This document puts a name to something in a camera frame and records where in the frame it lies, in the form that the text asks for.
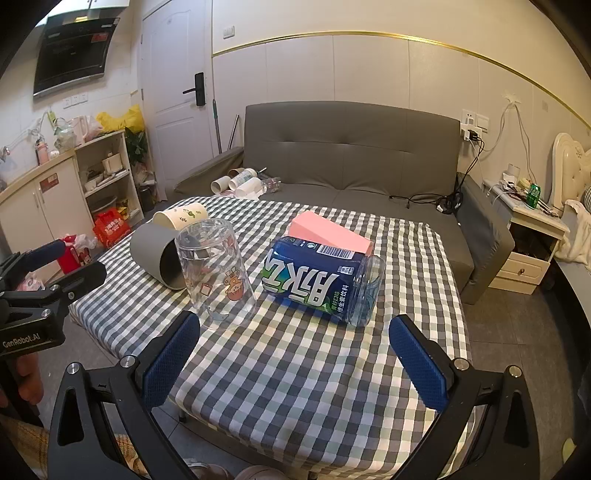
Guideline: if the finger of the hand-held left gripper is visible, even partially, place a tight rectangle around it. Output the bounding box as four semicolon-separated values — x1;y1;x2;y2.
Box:
42;261;108;305
0;239;68;283

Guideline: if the black range hood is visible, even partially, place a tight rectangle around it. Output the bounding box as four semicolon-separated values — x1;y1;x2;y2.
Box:
32;9;122;99

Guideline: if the black door lock handle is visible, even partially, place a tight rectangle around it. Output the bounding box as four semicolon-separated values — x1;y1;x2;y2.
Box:
182;72;206;107

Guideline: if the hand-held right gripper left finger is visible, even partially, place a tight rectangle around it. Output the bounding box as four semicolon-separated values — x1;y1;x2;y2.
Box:
48;310;201;480

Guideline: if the grey cylinder cup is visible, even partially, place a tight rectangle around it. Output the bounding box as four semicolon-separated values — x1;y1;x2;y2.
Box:
129;220;186;291

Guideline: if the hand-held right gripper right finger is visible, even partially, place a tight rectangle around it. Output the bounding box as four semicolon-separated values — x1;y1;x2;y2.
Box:
389;315;536;480

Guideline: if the mop handle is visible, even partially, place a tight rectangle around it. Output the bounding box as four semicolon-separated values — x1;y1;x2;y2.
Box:
211;99;223;156

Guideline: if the white wall socket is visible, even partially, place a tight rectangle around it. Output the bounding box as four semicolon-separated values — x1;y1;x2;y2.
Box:
459;109;491;144

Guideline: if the blue label plastic bottle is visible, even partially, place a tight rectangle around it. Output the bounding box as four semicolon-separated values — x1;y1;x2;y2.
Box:
260;235;387;328

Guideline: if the white charging cable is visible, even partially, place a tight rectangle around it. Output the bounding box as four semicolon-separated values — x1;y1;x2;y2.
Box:
480;95;539;185

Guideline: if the red shopping bag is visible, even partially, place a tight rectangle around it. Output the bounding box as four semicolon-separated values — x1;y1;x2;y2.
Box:
92;207;131;248

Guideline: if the grey sofa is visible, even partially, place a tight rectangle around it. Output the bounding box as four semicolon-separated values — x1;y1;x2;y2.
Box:
164;102;516;306

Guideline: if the white shoe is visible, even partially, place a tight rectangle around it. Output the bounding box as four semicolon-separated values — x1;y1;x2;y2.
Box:
184;459;234;480
235;464;289;480

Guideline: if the white nightstand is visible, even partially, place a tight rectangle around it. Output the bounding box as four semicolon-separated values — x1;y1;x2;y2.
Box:
482;179;571;295

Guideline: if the white blanket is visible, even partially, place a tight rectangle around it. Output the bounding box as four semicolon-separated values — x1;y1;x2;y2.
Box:
553;199;591;265

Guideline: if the person's left hand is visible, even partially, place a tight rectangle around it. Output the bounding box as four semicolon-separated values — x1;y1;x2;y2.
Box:
0;353;45;409

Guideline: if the checked tablecloth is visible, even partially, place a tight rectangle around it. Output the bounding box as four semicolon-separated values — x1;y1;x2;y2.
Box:
68;196;472;468

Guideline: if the cream padded headboard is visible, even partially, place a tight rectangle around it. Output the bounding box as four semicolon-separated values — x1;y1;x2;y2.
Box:
549;132;591;219

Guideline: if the red and white bag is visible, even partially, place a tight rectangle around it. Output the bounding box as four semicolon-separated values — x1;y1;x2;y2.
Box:
56;234;99;274

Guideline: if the kitchen counter cabinet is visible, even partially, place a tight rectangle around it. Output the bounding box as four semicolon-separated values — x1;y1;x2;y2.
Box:
0;148;95;280

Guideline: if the green plant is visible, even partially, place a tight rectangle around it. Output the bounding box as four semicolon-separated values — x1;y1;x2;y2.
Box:
125;128;151;168

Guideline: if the yellow plastic bag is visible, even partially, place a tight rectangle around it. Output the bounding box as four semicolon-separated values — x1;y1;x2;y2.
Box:
95;104;147;135

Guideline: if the cream printed paper cup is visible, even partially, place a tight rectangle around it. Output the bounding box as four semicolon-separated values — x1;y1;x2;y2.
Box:
152;206;210;230

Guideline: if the white door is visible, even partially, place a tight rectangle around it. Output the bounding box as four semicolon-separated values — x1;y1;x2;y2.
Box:
138;6;216;205

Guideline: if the clear printed glass cup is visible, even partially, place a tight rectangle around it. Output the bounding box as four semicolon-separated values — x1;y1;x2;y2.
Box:
175;219;257;329

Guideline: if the pink box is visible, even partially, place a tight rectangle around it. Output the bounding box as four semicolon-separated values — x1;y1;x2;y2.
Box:
289;211;374;255

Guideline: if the black cable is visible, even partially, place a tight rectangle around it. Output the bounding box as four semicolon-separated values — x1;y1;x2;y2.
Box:
389;137;486;216

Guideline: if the open storage shelf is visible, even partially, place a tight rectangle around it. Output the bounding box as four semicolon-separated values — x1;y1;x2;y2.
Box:
73;128;145;228

